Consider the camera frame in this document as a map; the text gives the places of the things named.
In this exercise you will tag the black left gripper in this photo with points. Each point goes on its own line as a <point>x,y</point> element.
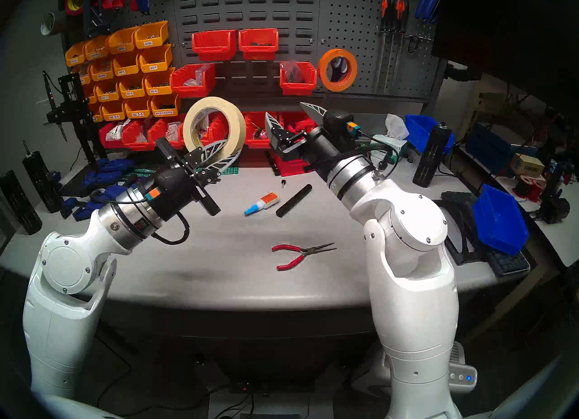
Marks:
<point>190,182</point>

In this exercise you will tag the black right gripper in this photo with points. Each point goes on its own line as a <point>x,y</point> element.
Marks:
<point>312,148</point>

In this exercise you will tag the beige masking tape roll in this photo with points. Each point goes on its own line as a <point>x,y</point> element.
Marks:
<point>237,126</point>

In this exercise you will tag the orange tape roll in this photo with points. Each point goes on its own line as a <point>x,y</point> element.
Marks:
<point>323,76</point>

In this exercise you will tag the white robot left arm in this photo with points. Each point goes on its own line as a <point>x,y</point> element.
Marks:
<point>59,314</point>

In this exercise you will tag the grey metal pegboard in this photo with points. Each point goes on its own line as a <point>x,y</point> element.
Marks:
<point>253,6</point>

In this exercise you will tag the red parts bin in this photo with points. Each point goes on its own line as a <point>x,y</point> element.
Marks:
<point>294,119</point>
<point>289,164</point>
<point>174,144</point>
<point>219,128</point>
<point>255,143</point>
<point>108,143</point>
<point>297,87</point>
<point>192,89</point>
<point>135,143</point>
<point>258,47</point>
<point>214,47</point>

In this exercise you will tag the green cutting mat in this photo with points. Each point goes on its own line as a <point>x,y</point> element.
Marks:
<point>231,169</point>

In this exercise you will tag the bag of black parts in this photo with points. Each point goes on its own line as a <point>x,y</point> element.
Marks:
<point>294,70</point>

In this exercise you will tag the small clear screw packet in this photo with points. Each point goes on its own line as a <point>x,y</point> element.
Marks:
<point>173,130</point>

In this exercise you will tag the white glue bottle orange label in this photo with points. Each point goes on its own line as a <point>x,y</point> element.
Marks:
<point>267,201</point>

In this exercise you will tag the orange bin labelled M4-0.7 HEX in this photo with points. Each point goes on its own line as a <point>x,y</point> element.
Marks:
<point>165,108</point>

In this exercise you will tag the short black rod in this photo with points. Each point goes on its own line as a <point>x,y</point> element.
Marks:
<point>294,201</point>

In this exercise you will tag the clear plastic parts bag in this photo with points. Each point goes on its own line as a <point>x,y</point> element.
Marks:
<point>196,76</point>

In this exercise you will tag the orange bin labelled M3-6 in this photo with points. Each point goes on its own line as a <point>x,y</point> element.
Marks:
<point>159,86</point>

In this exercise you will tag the orange bin labelled M2.5-5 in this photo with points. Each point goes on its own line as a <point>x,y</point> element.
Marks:
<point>138,110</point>

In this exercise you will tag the Kimtech tissue box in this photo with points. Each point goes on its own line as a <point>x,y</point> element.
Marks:
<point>393,128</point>

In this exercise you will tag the white crumpled packet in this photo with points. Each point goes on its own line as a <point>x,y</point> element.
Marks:
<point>115,129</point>

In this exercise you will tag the orange bin labelled M3-8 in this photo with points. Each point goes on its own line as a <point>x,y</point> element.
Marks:
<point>132,90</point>

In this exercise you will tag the orange bin labelled M3-4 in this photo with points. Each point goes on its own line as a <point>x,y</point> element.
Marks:
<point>155,63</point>

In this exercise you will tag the orange bin labelled M2.5-6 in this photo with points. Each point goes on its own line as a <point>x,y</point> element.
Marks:
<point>113,113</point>

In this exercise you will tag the blue plastic bin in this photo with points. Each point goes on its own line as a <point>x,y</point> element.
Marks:
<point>420,130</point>
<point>500,221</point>

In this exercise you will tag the orange bin labelled M4-6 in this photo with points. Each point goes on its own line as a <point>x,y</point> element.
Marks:
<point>126,67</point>

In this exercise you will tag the orange bin labelled M3-12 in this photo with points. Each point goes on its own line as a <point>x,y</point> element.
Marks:
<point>107,93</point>

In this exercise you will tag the orange parts bin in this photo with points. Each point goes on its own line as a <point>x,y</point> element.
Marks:
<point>96,114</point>
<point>83,73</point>
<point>90,93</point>

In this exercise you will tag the orange bin labelled M3X6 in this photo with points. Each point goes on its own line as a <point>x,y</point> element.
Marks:
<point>151,38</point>

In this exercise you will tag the black carabiner hook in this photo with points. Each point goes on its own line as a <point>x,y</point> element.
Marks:
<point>412,45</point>

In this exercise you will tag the black metal stand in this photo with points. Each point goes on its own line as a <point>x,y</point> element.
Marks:
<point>79,124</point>

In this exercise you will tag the silver tool holder rack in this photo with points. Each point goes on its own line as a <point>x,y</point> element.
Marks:
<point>414,37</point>

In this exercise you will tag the orange bin labelled M4X4X6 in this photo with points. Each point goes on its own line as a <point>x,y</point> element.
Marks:
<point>102,72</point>

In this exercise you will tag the orange bin labelled M3X8 BAD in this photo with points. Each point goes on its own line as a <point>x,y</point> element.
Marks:
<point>97,50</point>

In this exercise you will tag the orange bin labelled M3X5X4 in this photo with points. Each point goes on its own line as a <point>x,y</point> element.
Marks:
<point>74,56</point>

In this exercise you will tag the dark metal C-clamp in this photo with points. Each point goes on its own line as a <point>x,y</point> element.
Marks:
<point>96,15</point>

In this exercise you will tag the dark blue storage crate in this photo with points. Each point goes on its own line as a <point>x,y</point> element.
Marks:
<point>491,142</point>

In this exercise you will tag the black laptop stand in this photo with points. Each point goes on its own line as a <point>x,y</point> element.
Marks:
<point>461,246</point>

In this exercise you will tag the black monitor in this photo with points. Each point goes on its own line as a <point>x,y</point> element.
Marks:
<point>497,15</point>

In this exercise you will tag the small cardboard box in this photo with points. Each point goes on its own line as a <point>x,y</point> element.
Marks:
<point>527,165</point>

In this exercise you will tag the black keyboard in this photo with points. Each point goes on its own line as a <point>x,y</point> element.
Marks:
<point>509,262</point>

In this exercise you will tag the white air purifier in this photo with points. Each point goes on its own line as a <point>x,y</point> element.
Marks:
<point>463,373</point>

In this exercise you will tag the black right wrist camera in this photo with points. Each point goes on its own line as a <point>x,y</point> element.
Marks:
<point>337,126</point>

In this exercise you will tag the grey duct tape roll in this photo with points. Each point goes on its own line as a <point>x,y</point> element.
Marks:
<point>49,23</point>

